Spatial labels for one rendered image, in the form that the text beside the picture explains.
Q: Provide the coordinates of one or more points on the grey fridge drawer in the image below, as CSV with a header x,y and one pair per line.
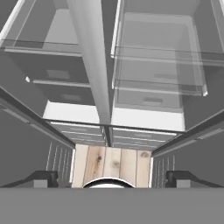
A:
x,y
143,138

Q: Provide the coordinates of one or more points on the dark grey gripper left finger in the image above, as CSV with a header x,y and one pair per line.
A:
x,y
53,178

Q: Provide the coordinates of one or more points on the grey freezer drawer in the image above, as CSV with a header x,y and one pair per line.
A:
x,y
78,132

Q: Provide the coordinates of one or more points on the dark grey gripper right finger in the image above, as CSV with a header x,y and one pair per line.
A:
x,y
170,178

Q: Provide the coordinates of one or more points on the white and black round object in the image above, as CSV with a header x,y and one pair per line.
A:
x,y
108,183

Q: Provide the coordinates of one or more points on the grey freezer door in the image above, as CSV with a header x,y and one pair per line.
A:
x,y
26,145

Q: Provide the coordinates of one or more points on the grey side-by-side fridge freezer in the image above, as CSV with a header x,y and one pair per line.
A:
x,y
90,58

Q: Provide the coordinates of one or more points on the glass freezer shelf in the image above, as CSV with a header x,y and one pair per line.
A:
x,y
61,83
40,46

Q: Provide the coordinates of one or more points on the glass fridge shelf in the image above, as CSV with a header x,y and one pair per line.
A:
x,y
163,55
157,87

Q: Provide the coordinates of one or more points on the grey fridge door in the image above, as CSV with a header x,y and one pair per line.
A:
x,y
198,151

